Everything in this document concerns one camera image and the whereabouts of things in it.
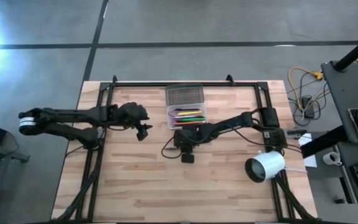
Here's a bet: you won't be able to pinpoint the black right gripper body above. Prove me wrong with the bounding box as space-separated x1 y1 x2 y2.
173 128 200 150

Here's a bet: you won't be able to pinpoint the black pole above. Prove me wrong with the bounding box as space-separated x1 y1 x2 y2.
334 29 358 73

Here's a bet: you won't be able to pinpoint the black aluminium table frame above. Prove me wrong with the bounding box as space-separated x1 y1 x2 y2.
53 74 319 224

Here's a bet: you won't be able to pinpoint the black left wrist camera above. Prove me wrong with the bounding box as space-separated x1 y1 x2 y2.
136 128 149 142

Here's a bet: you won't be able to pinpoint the green marker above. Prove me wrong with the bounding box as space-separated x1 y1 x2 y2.
178 116 206 123

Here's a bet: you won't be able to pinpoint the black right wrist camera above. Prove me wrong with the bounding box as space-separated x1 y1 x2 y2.
180 151 196 164

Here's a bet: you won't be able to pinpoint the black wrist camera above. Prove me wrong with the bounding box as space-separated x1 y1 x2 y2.
180 151 196 164
136 128 149 142

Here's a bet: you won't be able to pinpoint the coloured pens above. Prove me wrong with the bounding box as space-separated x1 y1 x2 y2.
167 108 200 126

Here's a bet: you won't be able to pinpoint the black power adapter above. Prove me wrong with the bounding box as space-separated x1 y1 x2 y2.
301 95 316 119

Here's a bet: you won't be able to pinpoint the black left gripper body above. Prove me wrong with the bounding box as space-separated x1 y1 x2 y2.
116 101 150 128

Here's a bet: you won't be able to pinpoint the translucent plastic supply box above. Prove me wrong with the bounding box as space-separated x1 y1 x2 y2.
166 102 208 131

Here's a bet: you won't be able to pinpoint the white mug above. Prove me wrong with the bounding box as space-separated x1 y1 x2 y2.
322 151 343 167

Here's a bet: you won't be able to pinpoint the black floor cables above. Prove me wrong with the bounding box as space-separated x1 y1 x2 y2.
286 70 334 127

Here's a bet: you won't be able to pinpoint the white paper sheet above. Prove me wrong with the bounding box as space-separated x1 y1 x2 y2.
298 133 318 169

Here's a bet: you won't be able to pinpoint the black support bar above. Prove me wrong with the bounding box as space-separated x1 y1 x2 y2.
300 123 348 159

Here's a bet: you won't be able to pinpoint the yellow cable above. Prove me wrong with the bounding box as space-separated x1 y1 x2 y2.
287 66 324 104

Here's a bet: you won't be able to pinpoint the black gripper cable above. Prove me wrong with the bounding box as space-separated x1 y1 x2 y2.
160 136 186 160

